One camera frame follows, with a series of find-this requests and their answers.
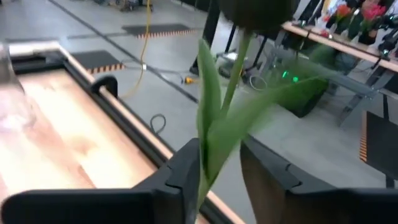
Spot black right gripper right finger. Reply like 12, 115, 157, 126
239, 136, 398, 224

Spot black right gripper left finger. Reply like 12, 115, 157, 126
1, 138, 201, 224

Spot clear bulbous glass vase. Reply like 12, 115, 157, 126
0, 42, 37, 133

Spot black hazard striped mat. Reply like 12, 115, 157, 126
121, 23, 198, 40
359, 110, 398, 183
70, 49, 126, 75

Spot black computer green lights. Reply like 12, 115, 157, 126
273, 58, 331, 119

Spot black edge clamp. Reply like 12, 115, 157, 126
90, 75, 119, 100

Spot wooden workbench with metal legs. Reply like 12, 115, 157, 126
261, 20, 398, 129

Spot orange tulip bunch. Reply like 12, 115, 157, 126
335, 3, 354, 32

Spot black floor stand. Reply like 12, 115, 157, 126
188, 0, 222, 77

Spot pink tulip bunch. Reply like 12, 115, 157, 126
360, 2, 388, 32

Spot black aluminium table frame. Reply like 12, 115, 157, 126
11, 51, 237, 224

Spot thin black cable loop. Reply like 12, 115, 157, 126
150, 113, 167, 135

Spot yellow hanging cable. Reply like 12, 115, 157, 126
119, 0, 154, 100

